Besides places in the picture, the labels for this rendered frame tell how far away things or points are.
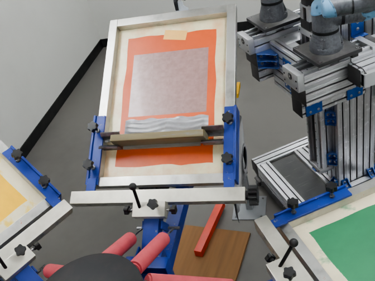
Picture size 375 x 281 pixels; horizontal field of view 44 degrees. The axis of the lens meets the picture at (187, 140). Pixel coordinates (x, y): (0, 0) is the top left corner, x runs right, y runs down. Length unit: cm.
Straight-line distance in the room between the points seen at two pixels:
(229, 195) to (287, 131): 224
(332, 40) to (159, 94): 80
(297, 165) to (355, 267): 160
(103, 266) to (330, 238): 82
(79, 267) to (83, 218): 222
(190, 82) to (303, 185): 134
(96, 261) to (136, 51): 108
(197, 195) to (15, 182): 76
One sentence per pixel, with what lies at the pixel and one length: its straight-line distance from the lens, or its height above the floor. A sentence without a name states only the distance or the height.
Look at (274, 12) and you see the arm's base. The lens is 259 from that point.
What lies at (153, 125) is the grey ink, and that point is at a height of 126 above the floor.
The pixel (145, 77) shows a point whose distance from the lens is 206.
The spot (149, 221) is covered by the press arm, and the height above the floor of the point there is 111.
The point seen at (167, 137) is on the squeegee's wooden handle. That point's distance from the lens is 179.
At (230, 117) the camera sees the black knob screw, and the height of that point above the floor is 132.
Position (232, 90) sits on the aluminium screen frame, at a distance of 187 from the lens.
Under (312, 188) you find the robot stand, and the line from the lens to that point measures 304.
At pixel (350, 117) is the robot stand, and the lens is 276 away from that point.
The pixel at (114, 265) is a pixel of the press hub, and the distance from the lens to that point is 135.
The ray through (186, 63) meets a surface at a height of 140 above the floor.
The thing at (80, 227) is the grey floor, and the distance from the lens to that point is 354.
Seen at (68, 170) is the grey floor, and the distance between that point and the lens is 412.
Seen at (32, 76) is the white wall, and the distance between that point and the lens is 476.
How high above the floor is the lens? 229
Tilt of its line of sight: 35 degrees down
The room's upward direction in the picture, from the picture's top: 15 degrees counter-clockwise
